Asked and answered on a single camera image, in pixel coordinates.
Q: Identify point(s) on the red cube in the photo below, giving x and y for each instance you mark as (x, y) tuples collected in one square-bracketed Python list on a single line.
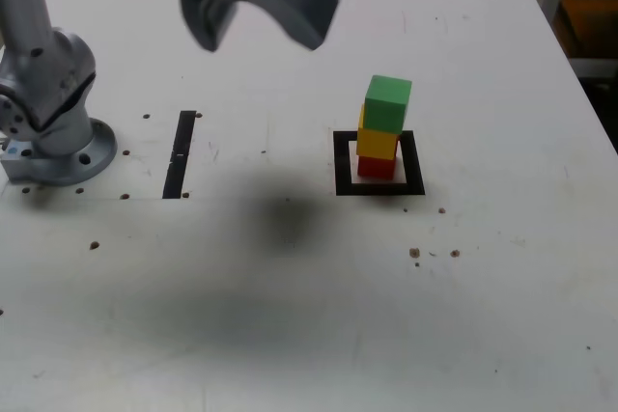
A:
[(376, 168)]

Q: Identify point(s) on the green cube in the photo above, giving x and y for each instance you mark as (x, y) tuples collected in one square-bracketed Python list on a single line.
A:
[(386, 105)]

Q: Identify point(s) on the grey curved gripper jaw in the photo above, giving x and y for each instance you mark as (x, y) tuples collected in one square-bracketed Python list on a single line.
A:
[(205, 26), (304, 2)]

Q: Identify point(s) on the yellow cube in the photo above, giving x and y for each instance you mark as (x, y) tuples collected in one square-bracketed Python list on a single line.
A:
[(376, 144)]

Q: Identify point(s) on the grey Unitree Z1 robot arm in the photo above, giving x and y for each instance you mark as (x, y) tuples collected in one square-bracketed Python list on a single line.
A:
[(58, 93)]

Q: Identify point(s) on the black tape square outline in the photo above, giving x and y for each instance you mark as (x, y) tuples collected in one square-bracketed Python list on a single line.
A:
[(376, 189)]

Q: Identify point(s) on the black tape strip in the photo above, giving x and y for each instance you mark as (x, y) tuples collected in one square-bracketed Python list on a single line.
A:
[(181, 142)]

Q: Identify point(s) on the white shelf bar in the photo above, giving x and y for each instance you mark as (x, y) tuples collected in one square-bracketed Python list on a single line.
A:
[(596, 68)]

